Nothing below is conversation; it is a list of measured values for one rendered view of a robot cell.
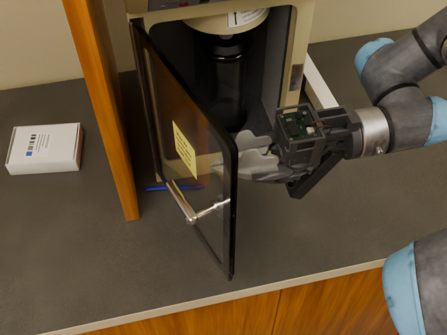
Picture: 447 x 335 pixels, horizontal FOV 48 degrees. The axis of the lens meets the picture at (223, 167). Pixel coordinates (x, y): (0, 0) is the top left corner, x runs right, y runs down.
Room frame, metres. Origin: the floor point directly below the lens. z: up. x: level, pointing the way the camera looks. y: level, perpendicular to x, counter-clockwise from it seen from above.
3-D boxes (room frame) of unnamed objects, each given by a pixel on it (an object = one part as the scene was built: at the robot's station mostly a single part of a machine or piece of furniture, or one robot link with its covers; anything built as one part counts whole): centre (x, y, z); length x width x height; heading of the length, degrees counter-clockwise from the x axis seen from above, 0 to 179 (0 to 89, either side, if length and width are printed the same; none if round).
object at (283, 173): (0.46, -0.08, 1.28); 0.09 x 0.05 x 0.02; 103
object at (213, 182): (0.53, 0.06, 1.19); 0.30 x 0.01 x 0.40; 30
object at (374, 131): (0.51, -0.22, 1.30); 0.08 x 0.05 x 0.08; 13
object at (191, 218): (0.46, 0.05, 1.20); 0.10 x 0.05 x 0.03; 30
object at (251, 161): (0.45, -0.04, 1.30); 0.09 x 0.03 x 0.06; 103
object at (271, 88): (0.83, 0.03, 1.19); 0.26 x 0.24 x 0.35; 103
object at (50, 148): (0.76, 0.42, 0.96); 0.16 x 0.12 x 0.04; 95
